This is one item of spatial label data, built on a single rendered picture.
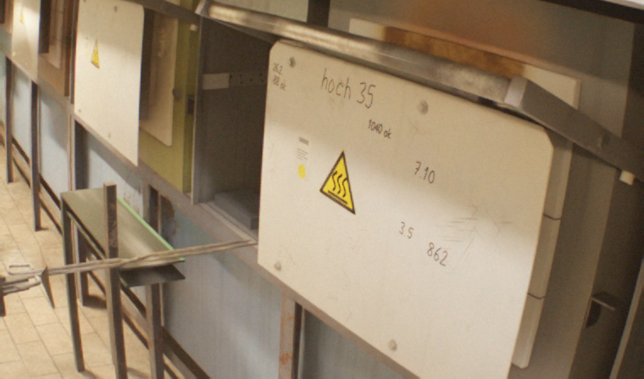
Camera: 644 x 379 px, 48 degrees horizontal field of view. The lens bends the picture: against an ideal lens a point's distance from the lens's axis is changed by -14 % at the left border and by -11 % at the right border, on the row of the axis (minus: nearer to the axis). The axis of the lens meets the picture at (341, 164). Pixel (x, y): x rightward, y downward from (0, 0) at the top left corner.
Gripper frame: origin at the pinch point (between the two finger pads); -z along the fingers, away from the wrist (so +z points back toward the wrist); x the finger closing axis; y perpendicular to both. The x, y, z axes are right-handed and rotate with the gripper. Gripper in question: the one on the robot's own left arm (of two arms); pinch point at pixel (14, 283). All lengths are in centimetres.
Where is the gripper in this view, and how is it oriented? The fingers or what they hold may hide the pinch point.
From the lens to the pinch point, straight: 146.3
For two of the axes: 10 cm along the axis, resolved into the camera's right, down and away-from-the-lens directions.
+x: 0.7, -9.5, -2.9
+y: -5.7, -2.8, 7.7
